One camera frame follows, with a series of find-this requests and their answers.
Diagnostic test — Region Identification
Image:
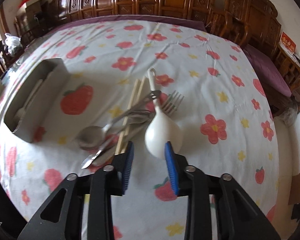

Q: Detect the red paper box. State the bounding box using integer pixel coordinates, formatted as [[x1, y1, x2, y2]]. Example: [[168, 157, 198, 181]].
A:
[[280, 31, 296, 54]]

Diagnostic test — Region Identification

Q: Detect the wooden chopstick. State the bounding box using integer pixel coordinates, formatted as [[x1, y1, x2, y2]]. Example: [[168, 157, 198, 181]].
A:
[[120, 76, 148, 155], [114, 77, 143, 155]]

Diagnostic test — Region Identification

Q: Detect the grey metal utensil tray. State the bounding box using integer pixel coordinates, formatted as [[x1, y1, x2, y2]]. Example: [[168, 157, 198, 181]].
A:
[[4, 58, 70, 143]]

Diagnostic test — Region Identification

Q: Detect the white plastic ladle spoon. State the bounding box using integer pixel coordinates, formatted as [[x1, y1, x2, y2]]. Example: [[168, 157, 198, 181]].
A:
[[144, 68, 184, 159]]

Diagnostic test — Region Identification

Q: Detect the floral strawberry tablecloth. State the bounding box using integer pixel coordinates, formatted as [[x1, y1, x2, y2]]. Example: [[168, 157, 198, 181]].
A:
[[0, 20, 279, 239]]

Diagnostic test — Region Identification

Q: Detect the large steel spoon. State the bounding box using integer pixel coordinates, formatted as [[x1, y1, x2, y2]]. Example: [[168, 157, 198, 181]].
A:
[[76, 90, 161, 151]]

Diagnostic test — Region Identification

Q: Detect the wooden armchair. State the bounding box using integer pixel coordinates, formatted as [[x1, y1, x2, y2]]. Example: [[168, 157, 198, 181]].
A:
[[205, 7, 251, 48]]

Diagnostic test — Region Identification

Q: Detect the steel fork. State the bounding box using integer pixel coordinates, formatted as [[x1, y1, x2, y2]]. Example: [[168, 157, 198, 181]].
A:
[[161, 90, 184, 116]]

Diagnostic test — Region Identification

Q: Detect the small steel spoon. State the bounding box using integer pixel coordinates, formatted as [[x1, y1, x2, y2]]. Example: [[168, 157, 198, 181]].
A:
[[89, 111, 155, 167]]

